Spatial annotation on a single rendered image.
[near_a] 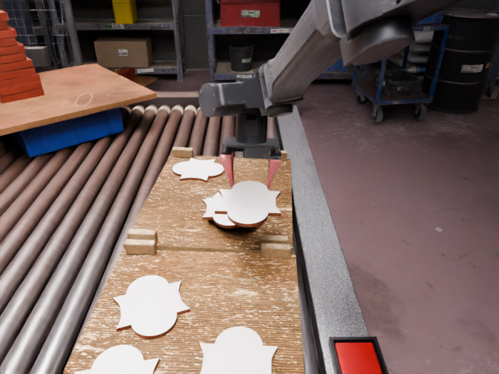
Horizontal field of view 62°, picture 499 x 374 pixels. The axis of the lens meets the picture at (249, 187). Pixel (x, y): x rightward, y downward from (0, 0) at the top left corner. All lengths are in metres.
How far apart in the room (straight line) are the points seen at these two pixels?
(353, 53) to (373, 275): 1.94
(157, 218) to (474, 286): 1.78
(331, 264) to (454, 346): 1.26
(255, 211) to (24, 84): 0.97
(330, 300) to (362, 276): 1.45
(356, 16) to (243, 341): 0.50
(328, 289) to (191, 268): 0.26
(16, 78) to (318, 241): 1.04
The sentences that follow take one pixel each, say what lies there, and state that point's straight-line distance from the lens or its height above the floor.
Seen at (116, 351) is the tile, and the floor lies 0.94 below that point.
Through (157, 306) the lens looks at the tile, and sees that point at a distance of 0.74.
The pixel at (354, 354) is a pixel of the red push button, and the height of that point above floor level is 0.93.
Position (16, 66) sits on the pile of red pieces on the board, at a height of 1.14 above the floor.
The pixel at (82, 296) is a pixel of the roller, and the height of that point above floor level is 0.92.
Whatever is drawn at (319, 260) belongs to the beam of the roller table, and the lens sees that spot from 0.86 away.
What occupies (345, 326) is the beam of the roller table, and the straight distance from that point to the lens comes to 0.75.
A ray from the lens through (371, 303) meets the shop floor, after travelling 2.11.
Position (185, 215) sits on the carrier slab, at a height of 0.94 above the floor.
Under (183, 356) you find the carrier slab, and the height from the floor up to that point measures 0.94.
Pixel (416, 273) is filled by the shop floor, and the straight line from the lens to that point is 2.33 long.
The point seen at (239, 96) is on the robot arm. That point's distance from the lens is 0.70.
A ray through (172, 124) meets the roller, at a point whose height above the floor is 0.92.
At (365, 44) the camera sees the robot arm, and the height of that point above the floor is 1.40.
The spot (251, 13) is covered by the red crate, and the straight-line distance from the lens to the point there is 4.85.
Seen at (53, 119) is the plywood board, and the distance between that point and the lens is 1.32.
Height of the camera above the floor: 1.47
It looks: 31 degrees down
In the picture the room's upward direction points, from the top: straight up
